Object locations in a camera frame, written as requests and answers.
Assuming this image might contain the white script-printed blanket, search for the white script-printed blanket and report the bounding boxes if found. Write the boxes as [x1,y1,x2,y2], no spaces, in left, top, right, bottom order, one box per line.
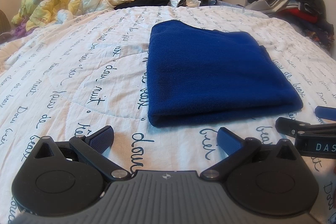
[0,5,336,224]

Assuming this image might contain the dark navy clothing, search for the dark navy clothing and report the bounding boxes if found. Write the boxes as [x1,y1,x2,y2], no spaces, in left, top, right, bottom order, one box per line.
[114,0,170,10]

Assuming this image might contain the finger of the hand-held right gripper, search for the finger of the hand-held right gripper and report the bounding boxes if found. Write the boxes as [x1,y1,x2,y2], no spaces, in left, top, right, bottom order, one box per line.
[314,106,336,120]
[276,117,336,137]

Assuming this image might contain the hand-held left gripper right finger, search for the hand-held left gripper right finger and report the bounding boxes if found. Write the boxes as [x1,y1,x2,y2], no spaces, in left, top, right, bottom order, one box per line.
[201,127,302,181]

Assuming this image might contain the purple cloth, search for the purple cloth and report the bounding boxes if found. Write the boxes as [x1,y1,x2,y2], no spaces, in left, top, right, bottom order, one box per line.
[0,21,32,44]

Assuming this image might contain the blue knit sweater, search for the blue knit sweater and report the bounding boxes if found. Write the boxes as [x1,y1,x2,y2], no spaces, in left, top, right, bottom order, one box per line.
[146,19,304,127]

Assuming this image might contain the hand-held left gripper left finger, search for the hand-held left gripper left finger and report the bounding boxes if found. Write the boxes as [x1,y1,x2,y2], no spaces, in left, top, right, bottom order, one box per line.
[33,126,131,180]

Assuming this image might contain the red cloth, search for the red cloth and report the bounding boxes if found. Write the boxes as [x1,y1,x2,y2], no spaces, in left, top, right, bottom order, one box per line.
[280,7,320,25]

